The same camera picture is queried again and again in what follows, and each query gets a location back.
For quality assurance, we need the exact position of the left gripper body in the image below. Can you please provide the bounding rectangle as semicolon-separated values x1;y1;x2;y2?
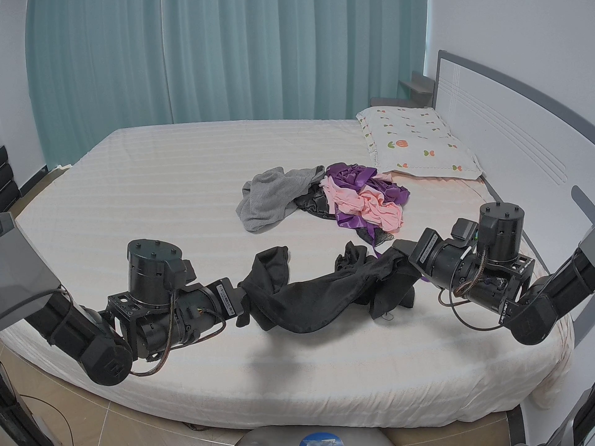
177;278;250;343

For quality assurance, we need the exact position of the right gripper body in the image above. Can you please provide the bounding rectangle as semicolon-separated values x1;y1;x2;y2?
408;229;471;292

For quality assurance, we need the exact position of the black T-shirt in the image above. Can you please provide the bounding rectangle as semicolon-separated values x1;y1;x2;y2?
239;243;422;334

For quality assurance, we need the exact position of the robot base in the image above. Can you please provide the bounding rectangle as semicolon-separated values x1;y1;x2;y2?
244;427;389;446

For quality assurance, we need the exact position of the pile of clothes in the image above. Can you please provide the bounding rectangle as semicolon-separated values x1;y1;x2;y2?
295;163;412;251

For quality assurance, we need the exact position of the bed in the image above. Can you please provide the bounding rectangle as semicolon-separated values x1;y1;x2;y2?
0;49;595;424

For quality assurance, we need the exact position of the white printed pillow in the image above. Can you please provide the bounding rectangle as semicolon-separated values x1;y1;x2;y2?
355;106;482;181

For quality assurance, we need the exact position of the grey garment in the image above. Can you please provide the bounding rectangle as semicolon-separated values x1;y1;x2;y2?
236;165;327;234

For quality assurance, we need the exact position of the grey bedside table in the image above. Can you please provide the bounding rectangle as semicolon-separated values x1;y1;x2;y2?
370;70;438;109

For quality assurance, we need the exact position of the blue-green curtain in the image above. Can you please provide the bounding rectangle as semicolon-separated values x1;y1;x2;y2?
160;0;429;125
25;0;175;167

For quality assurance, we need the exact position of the black chest of drawers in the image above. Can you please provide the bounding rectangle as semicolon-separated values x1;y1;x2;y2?
0;146;19;212

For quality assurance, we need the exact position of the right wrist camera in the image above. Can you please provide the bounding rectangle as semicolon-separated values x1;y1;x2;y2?
452;219;479;250

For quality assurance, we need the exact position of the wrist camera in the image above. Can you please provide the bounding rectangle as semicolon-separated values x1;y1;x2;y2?
180;259;201;288
452;219;479;250

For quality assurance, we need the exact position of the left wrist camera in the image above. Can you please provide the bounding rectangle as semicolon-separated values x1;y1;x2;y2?
180;259;201;288

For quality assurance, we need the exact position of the black cable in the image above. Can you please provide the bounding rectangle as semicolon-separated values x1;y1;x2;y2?
180;422;225;434

